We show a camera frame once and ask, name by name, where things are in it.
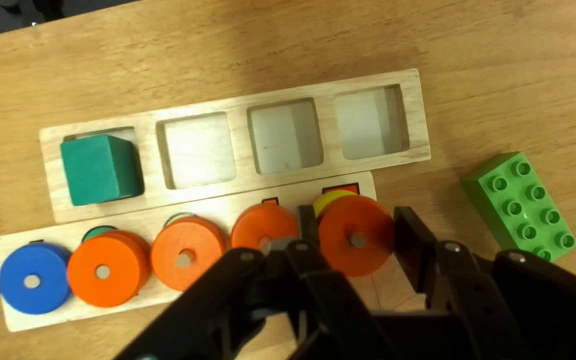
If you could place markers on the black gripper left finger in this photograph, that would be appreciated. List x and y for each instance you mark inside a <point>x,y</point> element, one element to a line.
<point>231,303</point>

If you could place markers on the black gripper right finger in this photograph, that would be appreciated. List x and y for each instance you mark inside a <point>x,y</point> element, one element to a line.
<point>515,306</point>

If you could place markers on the orange round block stack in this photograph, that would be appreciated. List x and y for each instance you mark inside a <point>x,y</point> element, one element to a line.
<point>184,251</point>
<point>109,269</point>
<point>267,220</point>

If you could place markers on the round yellow block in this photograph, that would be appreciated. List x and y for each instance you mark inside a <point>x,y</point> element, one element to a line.
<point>327,198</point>

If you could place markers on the wooden peg base board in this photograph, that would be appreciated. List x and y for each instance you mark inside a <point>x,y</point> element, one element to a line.
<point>148,223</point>

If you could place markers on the green cube block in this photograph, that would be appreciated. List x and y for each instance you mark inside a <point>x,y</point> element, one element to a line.
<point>101,169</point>

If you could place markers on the round blue block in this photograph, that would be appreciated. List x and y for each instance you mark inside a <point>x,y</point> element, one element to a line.
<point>33,279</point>

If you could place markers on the green lego brick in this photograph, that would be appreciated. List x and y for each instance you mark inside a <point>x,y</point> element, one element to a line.
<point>518,208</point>

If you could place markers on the wooden tray with square holes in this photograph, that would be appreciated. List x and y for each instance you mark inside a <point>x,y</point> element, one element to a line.
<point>253,143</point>

